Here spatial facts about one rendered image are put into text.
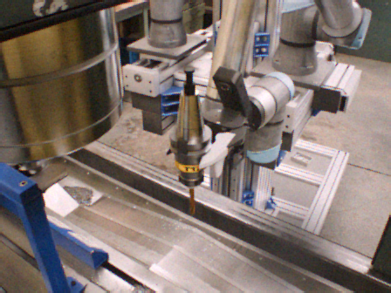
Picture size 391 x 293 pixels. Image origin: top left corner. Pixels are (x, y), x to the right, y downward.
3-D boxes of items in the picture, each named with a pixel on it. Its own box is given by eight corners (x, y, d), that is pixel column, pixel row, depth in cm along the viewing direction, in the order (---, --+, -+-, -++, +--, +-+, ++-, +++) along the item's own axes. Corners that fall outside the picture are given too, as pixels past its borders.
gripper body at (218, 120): (232, 172, 68) (263, 141, 76) (235, 129, 63) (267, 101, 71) (195, 158, 71) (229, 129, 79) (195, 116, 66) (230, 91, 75)
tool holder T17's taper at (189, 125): (170, 137, 58) (168, 96, 54) (183, 122, 61) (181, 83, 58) (198, 143, 57) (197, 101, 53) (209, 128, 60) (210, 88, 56)
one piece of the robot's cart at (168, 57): (170, 38, 170) (170, 24, 166) (216, 46, 161) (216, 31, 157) (119, 65, 144) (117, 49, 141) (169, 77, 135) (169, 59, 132)
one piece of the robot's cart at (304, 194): (230, 139, 294) (231, 119, 285) (345, 173, 259) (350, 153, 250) (126, 254, 202) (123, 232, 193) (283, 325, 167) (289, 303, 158)
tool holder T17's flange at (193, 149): (163, 152, 59) (161, 138, 58) (181, 132, 64) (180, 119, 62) (202, 162, 57) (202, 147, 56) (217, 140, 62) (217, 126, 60)
